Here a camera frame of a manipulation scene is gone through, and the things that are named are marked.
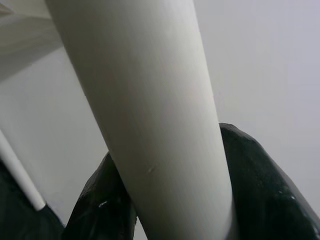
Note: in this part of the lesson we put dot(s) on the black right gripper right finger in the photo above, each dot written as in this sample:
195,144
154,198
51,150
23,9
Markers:
270,195

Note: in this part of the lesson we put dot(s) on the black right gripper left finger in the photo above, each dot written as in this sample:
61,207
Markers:
100,205

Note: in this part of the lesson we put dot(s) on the white plastic table leg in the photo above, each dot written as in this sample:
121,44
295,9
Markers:
22,172
155,100

